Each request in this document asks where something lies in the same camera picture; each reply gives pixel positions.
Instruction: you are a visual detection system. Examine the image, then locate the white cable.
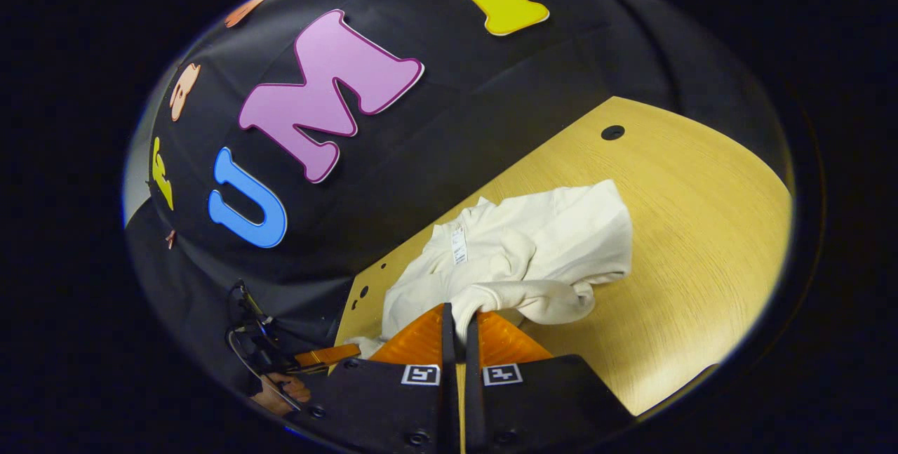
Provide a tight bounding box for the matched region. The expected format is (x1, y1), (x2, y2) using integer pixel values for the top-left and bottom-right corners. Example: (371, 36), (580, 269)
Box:
(226, 330), (304, 413)

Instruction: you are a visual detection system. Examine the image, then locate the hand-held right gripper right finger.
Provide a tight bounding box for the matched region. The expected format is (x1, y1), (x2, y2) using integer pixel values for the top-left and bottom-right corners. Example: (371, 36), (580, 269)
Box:
(464, 310), (636, 454)

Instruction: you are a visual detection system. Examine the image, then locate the black backdrop cloth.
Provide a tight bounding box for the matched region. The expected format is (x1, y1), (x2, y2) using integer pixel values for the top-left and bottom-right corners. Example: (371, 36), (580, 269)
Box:
(125, 0), (793, 399)

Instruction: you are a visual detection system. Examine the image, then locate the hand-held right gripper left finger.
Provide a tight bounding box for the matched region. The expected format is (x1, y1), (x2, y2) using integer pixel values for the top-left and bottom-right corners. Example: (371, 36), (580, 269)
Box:
(284, 302), (459, 454)

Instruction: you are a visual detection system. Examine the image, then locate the white sweatshirt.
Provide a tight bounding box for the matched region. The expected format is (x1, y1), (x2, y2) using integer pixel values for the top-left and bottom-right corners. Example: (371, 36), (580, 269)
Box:
(344, 179), (634, 360)

